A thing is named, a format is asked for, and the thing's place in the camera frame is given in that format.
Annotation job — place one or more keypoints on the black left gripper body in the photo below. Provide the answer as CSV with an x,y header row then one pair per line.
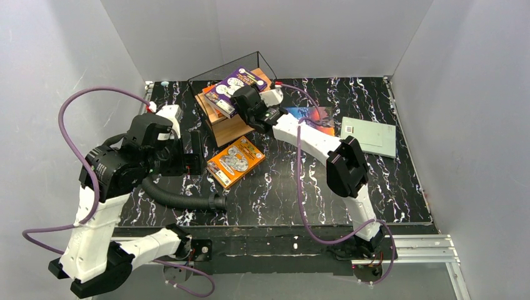
x,y
195,151

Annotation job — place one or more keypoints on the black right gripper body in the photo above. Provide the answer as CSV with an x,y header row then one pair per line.
x,y
243,102

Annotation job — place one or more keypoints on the orange small treehouse book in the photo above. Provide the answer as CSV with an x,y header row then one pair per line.
x,y
234,162

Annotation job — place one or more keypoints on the purple treehouse book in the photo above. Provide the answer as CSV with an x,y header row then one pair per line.
x,y
221,99

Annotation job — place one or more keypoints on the blue Jane Eyre book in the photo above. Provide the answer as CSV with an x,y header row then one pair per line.
x,y
321,118

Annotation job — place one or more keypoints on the pale green file folder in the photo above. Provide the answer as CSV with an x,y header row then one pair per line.
x,y
373,137

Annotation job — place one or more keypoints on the orange green treehouse book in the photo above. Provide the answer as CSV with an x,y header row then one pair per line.
x,y
209,89

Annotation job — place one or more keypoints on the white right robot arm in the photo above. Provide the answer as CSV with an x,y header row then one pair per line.
x,y
344,161

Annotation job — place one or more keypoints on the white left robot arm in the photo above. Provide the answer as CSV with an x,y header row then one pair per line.
x,y
95,263

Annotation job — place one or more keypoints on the wooden two-tier shelf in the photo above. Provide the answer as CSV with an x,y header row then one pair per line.
x,y
223,129

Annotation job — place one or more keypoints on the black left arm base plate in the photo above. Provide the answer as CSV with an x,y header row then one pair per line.
x,y
198,250

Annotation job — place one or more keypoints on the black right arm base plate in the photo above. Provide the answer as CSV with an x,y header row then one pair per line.
x,y
364,261

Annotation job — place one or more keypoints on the aluminium table frame rail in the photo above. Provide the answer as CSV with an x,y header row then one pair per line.
x,y
425,258

